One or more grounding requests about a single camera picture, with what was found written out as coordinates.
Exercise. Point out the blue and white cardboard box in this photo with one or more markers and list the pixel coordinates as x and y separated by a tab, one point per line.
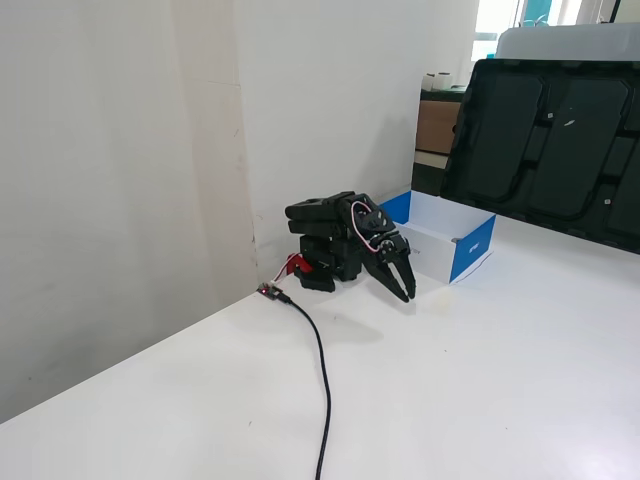
465	235

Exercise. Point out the brown cardboard box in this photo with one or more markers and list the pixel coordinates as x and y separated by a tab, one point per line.
437	127

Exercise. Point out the translucent white plastic bin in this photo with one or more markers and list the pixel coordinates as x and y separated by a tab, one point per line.
565	42

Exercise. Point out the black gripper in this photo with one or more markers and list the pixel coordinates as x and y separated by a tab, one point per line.
389	255

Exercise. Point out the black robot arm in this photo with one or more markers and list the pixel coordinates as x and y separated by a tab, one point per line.
320	215

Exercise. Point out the black plastic moulded tray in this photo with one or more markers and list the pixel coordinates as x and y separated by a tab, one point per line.
550	145

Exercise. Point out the small controller board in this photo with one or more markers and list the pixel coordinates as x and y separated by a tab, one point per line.
269	291

